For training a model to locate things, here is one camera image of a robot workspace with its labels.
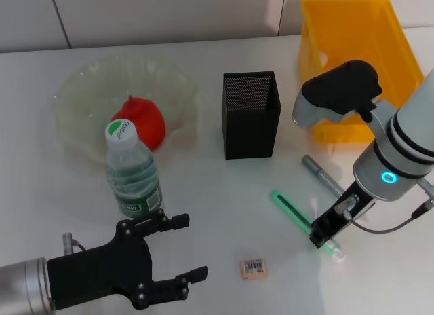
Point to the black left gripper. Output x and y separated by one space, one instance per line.
101 274

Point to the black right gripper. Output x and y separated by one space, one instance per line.
339 223

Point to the beige eraser with barcode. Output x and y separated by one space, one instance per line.
255 268

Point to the clear green-label water bottle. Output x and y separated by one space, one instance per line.
132 172

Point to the red-orange toy orange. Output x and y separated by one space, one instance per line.
146 114

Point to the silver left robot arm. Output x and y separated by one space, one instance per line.
20 288

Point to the silver glitter pen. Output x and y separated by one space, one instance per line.
315 169

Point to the black mesh pen holder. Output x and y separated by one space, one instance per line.
251 135

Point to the translucent green glass fruit plate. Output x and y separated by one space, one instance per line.
88 87

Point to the yellow translucent plastic bin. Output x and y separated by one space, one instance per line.
356 30

